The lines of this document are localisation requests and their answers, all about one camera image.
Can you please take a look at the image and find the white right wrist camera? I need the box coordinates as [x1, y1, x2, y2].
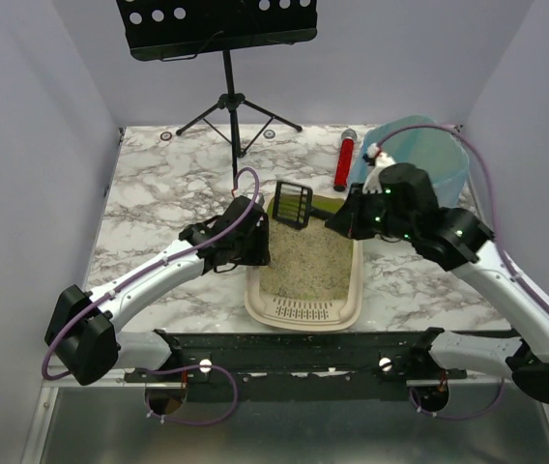
[362, 143, 395, 193]

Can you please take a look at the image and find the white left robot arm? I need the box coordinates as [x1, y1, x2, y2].
[44, 196, 270, 386]

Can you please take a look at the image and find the black litter scoop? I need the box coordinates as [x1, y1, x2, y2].
[272, 181, 334, 230]

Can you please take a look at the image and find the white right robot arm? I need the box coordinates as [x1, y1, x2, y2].
[326, 163, 549, 404]

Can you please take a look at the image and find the black music stand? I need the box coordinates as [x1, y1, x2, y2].
[116, 0, 318, 173]

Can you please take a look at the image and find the bin with blue bag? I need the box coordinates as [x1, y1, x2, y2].
[348, 115, 469, 207]

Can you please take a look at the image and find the red microphone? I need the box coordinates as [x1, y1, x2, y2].
[332, 129, 358, 192]

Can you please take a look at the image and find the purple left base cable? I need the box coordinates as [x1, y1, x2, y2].
[136, 365, 240, 426]

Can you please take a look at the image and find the black mounting base rail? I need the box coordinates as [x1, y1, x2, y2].
[125, 329, 466, 402]

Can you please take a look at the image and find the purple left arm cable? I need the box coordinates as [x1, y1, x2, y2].
[41, 167, 262, 379]

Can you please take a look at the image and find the beige green litter box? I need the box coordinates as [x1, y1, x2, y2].
[245, 218, 364, 333]

